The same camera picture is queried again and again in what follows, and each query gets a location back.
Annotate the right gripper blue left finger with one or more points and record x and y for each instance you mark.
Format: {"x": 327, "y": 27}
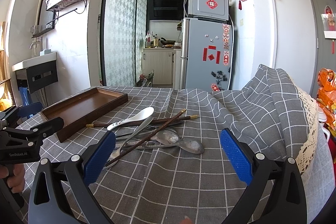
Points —
{"x": 48, "y": 202}

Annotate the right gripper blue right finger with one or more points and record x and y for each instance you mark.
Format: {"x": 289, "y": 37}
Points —
{"x": 286, "y": 202}

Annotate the steel fork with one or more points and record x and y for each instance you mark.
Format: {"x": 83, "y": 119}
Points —
{"x": 116, "y": 153}

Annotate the steel spoon textured handle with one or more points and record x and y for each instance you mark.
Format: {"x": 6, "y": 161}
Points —
{"x": 189, "y": 145}

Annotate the white ceramic spoon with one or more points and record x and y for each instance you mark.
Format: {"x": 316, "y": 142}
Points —
{"x": 142, "y": 115}

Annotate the steel spoon smooth handle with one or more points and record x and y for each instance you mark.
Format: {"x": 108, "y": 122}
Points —
{"x": 166, "y": 136}

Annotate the white kitchen cabinet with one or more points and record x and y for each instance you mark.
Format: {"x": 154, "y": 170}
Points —
{"x": 165, "y": 63}

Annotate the person's left hand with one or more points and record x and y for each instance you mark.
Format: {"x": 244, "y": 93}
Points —
{"x": 17, "y": 181}

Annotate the blue plastic stool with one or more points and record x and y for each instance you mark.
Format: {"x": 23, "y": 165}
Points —
{"x": 28, "y": 105}

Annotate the white lace cloth trim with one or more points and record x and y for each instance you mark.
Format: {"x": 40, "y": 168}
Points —
{"x": 307, "y": 150}

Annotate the dark brown wooden tray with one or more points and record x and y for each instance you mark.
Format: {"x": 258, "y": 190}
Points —
{"x": 83, "y": 108}

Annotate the white wash basin black cabinet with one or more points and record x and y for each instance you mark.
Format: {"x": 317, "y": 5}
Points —
{"x": 37, "y": 72}

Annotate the grey checked tablecloth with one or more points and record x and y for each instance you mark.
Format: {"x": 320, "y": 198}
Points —
{"x": 166, "y": 185}

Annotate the orange snack bags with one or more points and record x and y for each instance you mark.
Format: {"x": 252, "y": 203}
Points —
{"x": 326, "y": 95}

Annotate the bag of vegetables on floor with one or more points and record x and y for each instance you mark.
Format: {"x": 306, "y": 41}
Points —
{"x": 145, "y": 80}

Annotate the silver refrigerator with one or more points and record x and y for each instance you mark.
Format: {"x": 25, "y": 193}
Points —
{"x": 206, "y": 54}

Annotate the frosted sliding glass door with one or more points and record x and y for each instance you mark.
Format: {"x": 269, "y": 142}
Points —
{"x": 123, "y": 27}

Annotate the black range hood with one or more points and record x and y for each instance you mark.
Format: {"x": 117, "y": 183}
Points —
{"x": 165, "y": 9}

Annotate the black wire wall shelf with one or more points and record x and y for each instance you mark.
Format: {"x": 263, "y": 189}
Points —
{"x": 49, "y": 14}

